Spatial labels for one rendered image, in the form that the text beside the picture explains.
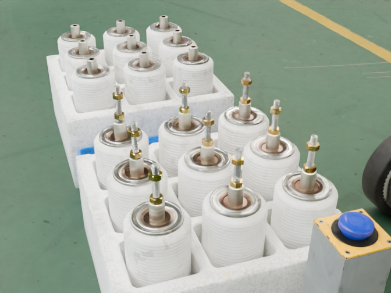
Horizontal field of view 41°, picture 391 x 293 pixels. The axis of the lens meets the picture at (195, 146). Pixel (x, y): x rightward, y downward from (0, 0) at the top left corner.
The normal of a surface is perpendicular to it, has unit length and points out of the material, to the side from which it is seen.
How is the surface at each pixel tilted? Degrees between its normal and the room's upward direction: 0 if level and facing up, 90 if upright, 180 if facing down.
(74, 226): 0
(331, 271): 90
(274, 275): 90
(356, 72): 0
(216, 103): 90
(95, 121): 90
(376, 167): 67
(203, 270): 0
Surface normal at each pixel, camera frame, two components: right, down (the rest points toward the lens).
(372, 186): -0.92, 0.22
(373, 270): 0.33, 0.50
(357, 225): 0.01, -0.85
